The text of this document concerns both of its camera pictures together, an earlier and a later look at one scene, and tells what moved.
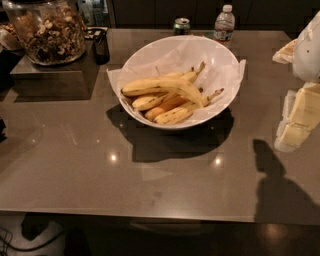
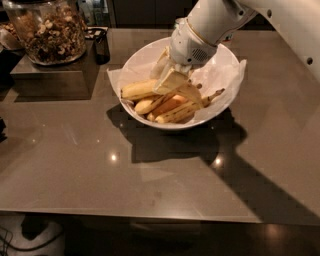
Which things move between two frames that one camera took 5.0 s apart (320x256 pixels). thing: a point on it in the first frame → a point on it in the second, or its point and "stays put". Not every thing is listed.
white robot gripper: [308, 53] → [188, 46]
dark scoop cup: [101, 45] stays put
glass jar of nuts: [52, 32] stays put
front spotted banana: [183, 111] stays put
